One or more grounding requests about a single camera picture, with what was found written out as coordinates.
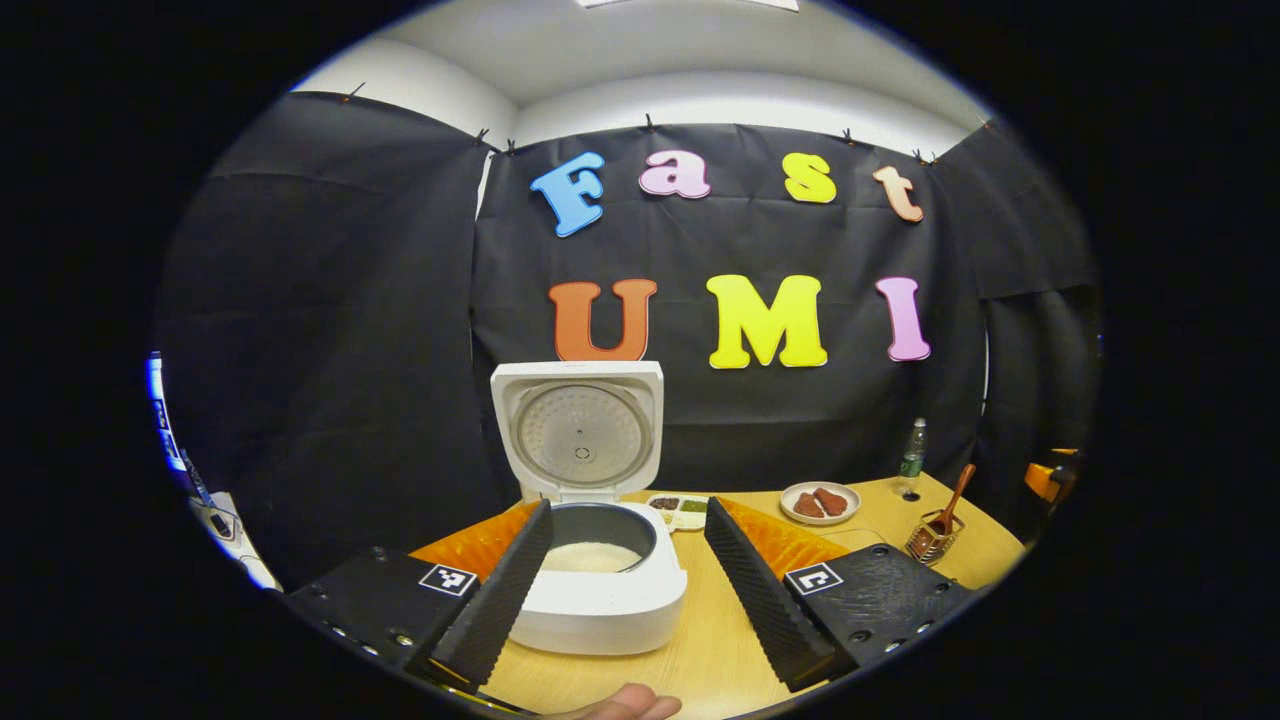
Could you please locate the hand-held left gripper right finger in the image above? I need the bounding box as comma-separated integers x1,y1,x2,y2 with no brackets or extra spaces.
703,496,976,694

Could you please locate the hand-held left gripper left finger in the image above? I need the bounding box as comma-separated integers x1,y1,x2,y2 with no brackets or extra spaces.
285,500,554,691

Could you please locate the brown wooden spoon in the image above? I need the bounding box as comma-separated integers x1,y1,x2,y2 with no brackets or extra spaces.
928,463,977,536

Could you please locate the white rice cooker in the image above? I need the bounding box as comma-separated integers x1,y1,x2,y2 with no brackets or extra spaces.
490,360,689,656

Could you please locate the metal wire chopstick holder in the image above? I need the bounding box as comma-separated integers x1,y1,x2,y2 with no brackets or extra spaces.
906,510,966,566

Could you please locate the white divided dish of beans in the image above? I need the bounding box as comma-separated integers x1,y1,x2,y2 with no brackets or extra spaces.
645,493,711,532

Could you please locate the white round plate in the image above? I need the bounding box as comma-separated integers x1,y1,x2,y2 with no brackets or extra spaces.
780,481,862,526

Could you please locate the green plastic bottle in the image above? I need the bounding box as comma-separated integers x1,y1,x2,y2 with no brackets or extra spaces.
899,418,928,498

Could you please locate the black backdrop cloth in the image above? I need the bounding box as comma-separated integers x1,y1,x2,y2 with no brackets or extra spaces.
150,90,1106,591

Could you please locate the white side table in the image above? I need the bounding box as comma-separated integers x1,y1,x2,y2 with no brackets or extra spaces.
185,485,283,591

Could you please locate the long ceiling light panel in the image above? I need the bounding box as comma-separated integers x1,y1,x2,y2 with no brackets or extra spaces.
575,0,801,13

